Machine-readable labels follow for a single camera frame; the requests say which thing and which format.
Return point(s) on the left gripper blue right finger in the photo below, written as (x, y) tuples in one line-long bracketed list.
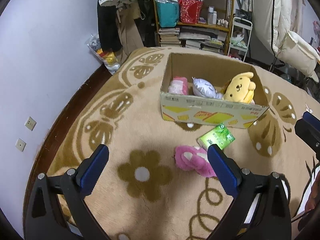
[(226, 170)]

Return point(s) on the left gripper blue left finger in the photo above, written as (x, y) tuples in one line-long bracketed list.
[(90, 170)]

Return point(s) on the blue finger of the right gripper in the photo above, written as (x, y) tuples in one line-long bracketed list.
[(312, 120)]

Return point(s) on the yellow dog plush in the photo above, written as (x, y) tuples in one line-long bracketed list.
[(240, 89)]

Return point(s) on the purple haired doll plush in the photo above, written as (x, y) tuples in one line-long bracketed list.
[(205, 89)]

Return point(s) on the person's right hand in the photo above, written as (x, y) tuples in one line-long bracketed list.
[(311, 203)]

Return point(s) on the pink bunny plush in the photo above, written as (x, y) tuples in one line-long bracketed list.
[(193, 158)]

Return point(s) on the green tissue pack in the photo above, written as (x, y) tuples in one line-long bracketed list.
[(219, 135)]

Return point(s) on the beige floral blanket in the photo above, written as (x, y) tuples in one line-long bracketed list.
[(142, 194)]

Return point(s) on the cardboard box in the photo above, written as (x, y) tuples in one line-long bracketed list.
[(218, 70)]

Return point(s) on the pink tissue pack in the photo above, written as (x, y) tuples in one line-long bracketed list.
[(179, 85)]

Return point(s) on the white utility cart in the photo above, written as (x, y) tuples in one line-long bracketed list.
[(240, 38)]

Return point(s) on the plastic bag of toys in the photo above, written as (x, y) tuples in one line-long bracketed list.
[(108, 58)]

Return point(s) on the cream puffer coat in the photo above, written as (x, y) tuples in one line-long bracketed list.
[(277, 24)]

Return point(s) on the stack of books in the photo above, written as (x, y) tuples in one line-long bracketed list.
[(168, 37)]

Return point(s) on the wooden bookshelf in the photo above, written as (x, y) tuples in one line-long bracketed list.
[(225, 11)]

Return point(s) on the red patterned bag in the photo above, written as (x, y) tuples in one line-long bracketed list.
[(190, 11)]

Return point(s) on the teal bag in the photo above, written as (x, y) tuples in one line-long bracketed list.
[(168, 12)]

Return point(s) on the wall socket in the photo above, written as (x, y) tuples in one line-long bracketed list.
[(20, 144), (30, 123)]

